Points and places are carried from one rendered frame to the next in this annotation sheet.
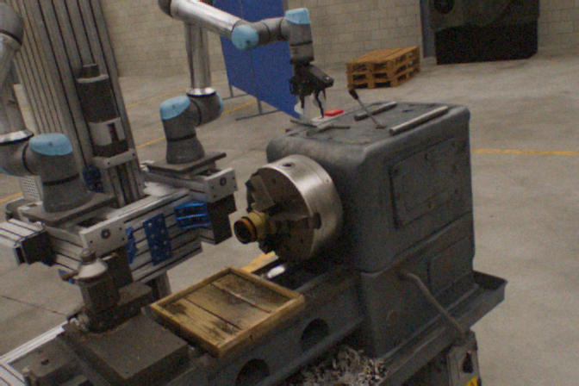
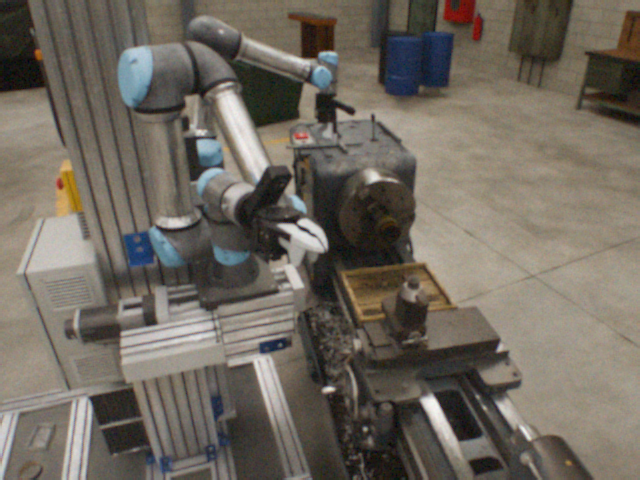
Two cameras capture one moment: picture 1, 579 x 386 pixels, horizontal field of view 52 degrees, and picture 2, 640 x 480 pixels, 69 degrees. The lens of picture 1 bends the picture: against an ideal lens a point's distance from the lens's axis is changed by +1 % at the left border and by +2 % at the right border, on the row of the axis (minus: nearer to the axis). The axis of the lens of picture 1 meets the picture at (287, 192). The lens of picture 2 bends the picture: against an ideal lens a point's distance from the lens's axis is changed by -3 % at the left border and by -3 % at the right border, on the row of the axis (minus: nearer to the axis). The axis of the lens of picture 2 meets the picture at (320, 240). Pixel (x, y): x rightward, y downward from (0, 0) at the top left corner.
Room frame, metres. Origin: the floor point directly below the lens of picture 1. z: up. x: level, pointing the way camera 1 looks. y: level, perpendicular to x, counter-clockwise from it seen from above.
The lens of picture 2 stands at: (1.11, 1.63, 1.96)
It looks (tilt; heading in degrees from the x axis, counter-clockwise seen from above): 31 degrees down; 297
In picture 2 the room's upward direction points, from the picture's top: straight up
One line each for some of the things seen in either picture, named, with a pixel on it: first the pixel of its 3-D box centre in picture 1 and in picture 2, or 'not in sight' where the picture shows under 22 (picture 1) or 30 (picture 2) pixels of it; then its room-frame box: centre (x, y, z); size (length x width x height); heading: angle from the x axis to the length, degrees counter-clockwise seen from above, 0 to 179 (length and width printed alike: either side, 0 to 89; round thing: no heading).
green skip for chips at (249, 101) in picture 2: not in sight; (256, 87); (4.96, -4.04, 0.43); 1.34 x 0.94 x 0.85; 155
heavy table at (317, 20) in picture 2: not in sight; (311, 40); (6.16, -7.99, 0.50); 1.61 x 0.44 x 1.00; 143
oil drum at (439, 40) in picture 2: not in sight; (435, 59); (3.29, -7.31, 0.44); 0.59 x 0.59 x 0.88
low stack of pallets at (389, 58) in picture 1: (383, 67); not in sight; (9.76, -1.92, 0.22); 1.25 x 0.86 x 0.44; 146
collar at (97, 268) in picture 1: (90, 266); (412, 290); (1.37, 0.52, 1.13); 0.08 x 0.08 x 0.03
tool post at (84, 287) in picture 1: (99, 289); (411, 306); (1.37, 0.52, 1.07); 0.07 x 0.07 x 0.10; 38
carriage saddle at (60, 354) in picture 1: (108, 367); (434, 358); (1.28, 0.52, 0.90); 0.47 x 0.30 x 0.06; 38
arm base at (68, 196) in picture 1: (64, 189); (232, 259); (1.86, 0.72, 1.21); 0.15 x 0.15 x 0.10
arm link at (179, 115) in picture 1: (177, 115); (207, 161); (2.21, 0.36, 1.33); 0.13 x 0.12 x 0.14; 139
